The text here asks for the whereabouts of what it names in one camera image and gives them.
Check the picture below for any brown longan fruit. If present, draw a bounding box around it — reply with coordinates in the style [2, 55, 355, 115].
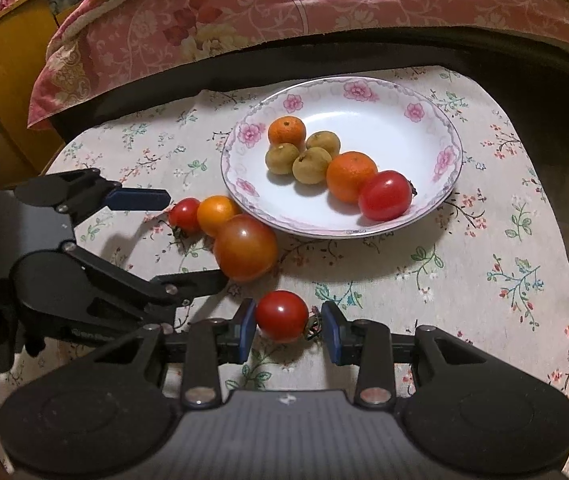
[265, 143, 300, 176]
[292, 146, 332, 185]
[305, 130, 341, 158]

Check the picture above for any small red cherry tomato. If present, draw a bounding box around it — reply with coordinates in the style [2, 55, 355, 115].
[167, 197, 201, 236]

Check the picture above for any large orange red tomato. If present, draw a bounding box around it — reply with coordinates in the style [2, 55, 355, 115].
[214, 214, 278, 283]

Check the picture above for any small orange tomato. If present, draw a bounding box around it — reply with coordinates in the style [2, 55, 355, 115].
[196, 195, 240, 238]

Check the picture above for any wooden cabinet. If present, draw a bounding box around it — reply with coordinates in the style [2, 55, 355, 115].
[0, 0, 70, 185]

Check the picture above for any large orange mandarin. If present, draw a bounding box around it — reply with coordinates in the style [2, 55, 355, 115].
[326, 151, 378, 205]

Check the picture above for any small orange mandarin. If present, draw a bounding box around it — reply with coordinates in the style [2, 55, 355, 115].
[268, 116, 306, 148]

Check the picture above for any white floral plate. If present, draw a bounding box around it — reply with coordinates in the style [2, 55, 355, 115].
[220, 76, 463, 240]

